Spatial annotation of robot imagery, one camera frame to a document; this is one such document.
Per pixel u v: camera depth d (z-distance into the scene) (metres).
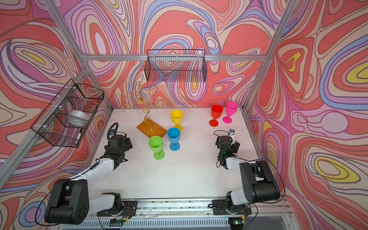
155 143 0.86
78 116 0.72
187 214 0.73
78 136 0.73
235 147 0.81
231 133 0.78
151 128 1.04
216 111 0.97
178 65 0.96
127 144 0.84
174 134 0.90
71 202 0.41
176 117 0.94
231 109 1.01
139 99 1.16
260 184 0.44
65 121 0.74
